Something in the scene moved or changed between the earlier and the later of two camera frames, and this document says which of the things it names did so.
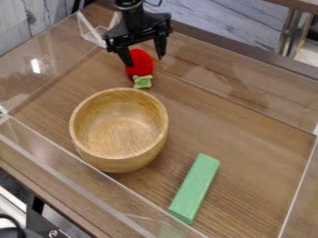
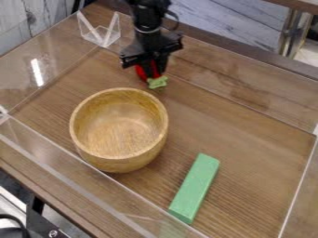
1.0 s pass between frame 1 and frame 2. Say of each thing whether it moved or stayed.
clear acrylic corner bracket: stayed
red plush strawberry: moved
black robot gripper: moved
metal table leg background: stayed
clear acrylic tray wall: stayed
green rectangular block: stayed
